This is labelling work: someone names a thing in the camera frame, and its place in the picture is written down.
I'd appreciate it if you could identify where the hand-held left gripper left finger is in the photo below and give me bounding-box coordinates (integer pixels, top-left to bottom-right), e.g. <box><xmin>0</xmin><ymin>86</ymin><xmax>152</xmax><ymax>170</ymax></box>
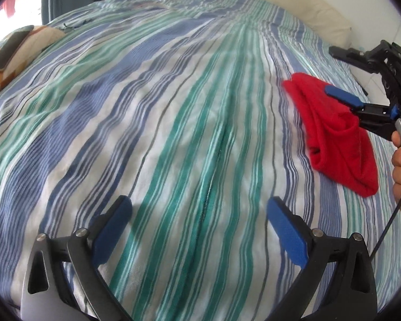
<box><xmin>20</xmin><ymin>195</ymin><xmax>134</xmax><ymax>321</ymax></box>

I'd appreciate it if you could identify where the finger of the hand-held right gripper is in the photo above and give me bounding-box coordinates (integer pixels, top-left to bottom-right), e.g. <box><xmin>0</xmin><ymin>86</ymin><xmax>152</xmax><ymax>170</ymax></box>
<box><xmin>328</xmin><ymin>45</ymin><xmax>372</xmax><ymax>71</ymax></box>
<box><xmin>323</xmin><ymin>85</ymin><xmax>398</xmax><ymax>141</ymax></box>

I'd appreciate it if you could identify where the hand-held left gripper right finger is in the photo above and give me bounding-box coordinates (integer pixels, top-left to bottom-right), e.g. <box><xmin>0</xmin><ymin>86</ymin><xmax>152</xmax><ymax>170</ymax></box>
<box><xmin>265</xmin><ymin>197</ymin><xmax>378</xmax><ymax>321</ymax></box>

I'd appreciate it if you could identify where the red sweater with white rabbit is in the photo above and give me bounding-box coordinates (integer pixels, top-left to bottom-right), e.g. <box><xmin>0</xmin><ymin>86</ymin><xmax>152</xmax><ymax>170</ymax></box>
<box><xmin>283</xmin><ymin>72</ymin><xmax>379</xmax><ymax>198</ymax></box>

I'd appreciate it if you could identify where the cream padded cushion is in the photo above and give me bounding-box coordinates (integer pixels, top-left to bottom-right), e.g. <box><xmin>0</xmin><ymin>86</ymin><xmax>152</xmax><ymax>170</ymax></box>
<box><xmin>187</xmin><ymin>0</ymin><xmax>351</xmax><ymax>49</ymax></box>

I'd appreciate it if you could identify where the blue green striped bedsheet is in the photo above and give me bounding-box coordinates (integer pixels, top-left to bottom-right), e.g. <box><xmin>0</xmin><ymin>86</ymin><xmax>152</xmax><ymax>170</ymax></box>
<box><xmin>0</xmin><ymin>0</ymin><xmax>398</xmax><ymax>321</ymax></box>

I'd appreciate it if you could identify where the brown patterned pillow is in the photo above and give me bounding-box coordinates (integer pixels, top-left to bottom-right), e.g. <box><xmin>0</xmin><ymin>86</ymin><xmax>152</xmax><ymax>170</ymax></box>
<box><xmin>0</xmin><ymin>25</ymin><xmax>65</xmax><ymax>101</ymax></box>

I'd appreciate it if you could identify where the dark smartphone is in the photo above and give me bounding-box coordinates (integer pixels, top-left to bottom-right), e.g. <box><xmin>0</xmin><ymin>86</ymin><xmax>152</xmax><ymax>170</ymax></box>
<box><xmin>0</xmin><ymin>25</ymin><xmax>35</xmax><ymax>74</ymax></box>

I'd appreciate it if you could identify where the black cable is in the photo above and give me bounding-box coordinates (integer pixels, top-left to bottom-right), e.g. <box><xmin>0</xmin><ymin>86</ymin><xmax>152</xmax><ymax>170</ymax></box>
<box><xmin>368</xmin><ymin>169</ymin><xmax>401</xmax><ymax>261</ymax></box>

